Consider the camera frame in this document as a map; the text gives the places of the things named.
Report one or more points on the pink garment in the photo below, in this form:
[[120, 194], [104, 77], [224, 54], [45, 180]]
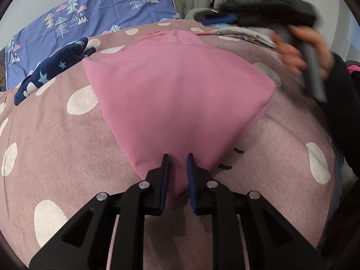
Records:
[[177, 94]]

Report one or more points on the green pillow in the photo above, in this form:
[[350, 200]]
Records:
[[183, 14]]

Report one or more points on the black jacket right forearm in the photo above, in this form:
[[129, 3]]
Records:
[[342, 109]]

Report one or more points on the blue tree-patterned sheet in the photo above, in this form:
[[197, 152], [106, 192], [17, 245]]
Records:
[[72, 20]]

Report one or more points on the navy star-patterned garment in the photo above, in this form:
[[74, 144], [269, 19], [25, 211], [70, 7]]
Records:
[[60, 61]]

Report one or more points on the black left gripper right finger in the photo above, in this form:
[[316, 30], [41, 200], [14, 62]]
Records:
[[247, 231]]

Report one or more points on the person's right hand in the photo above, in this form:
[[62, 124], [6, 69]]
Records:
[[291, 57]]

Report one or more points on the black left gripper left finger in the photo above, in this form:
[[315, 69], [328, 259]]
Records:
[[108, 231]]

